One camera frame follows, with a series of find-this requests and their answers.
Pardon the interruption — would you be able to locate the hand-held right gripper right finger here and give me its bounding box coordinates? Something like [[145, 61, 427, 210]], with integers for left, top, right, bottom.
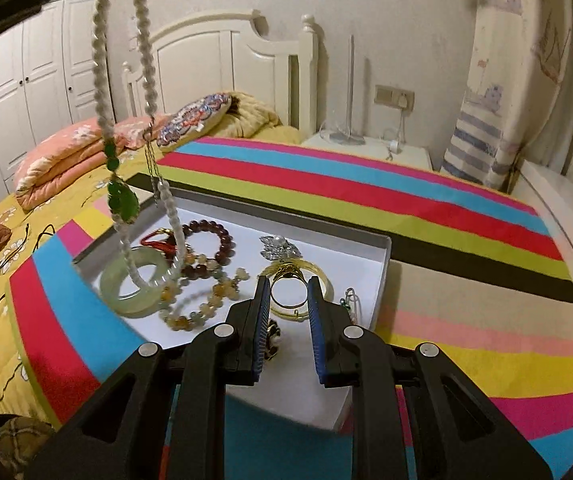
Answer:
[[307, 276, 553, 480]]

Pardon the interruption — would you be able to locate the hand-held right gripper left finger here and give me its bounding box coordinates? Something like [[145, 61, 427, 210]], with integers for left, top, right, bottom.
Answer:
[[25, 275, 272, 480]]

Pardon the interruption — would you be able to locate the safety pin brooch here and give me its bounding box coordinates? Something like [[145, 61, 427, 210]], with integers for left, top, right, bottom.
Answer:
[[337, 287, 361, 318]]

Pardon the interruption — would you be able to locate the gold filigree bangle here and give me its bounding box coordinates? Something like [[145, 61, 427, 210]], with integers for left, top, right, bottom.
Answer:
[[258, 258, 333, 322]]

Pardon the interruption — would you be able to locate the yellow agate bead bracelet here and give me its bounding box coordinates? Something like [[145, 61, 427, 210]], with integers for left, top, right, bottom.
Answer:
[[159, 255, 250, 332]]

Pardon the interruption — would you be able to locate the silver rhinestone brooch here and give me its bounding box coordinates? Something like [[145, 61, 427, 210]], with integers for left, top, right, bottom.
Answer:
[[259, 235, 300, 261]]

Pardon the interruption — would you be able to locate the grey cardboard box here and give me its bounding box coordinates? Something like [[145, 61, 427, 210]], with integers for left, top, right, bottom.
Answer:
[[71, 172, 393, 433]]

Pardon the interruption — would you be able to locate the dark red bead bracelet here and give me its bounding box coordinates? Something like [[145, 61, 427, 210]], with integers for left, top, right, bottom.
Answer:
[[179, 220, 237, 281]]

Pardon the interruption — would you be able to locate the pearl necklace with green pendant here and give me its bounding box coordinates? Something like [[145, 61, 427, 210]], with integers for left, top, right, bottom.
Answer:
[[91, 0, 187, 286]]

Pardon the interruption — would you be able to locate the red knotted cord charm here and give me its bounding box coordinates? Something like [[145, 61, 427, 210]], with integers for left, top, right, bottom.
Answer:
[[141, 229, 177, 253]]

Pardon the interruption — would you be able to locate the white wardrobe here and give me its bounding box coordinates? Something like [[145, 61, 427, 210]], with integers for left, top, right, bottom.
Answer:
[[0, 0, 117, 211]]

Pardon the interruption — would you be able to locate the green jade bangle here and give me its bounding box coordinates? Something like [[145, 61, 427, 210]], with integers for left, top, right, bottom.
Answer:
[[100, 246, 180, 318]]

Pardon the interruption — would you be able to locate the pink floral quilt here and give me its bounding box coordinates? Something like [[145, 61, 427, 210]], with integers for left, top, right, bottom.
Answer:
[[14, 115, 172, 211]]

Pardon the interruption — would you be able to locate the rainbow striped blanket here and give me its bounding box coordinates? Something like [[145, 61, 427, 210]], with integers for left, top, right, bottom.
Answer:
[[9, 136, 573, 480]]

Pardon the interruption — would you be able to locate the white wooden headboard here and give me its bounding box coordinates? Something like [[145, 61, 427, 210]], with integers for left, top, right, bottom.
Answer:
[[121, 10, 320, 133]]

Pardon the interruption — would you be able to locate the white nightstand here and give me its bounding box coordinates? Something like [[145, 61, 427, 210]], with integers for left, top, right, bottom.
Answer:
[[301, 134, 435, 171]]

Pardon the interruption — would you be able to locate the embroidered round cushion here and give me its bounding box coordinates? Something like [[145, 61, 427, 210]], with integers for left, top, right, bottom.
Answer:
[[156, 92, 232, 153]]

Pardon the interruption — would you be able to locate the beige ruffled quilt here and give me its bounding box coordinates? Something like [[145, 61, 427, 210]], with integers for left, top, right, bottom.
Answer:
[[224, 91, 300, 143]]

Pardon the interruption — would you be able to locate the white floor lamp stand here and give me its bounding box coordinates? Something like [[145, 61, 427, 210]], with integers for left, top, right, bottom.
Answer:
[[317, 35, 367, 145]]

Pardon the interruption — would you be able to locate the yellow floral bedsheet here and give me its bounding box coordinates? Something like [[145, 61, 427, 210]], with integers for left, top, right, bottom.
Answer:
[[0, 160, 167, 431]]

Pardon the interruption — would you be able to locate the white window ledge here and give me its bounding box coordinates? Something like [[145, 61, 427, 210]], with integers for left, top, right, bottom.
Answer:
[[511, 160, 573, 321]]

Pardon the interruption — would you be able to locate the beige plaid clothing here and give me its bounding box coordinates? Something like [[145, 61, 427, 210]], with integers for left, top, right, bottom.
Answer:
[[0, 410, 57, 480]]

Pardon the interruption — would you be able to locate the printed striped curtain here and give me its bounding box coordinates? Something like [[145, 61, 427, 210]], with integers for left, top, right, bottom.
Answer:
[[441, 0, 573, 193]]

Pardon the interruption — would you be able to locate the gold ornate ring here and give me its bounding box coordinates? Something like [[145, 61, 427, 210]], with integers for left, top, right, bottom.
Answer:
[[264, 319, 283, 362]]

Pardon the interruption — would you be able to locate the wall socket plate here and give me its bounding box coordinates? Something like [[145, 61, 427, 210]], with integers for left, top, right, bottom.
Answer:
[[374, 85, 415, 109]]

